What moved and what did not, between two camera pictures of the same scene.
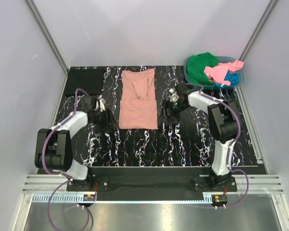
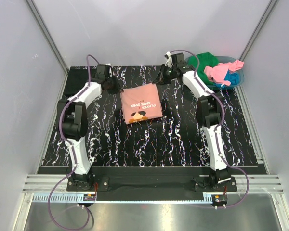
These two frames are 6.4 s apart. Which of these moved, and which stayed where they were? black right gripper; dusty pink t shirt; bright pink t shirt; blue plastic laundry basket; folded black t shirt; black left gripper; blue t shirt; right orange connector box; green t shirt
Moved: dusty pink t shirt; black left gripper; black right gripper
Stayed: blue plastic laundry basket; blue t shirt; folded black t shirt; right orange connector box; green t shirt; bright pink t shirt
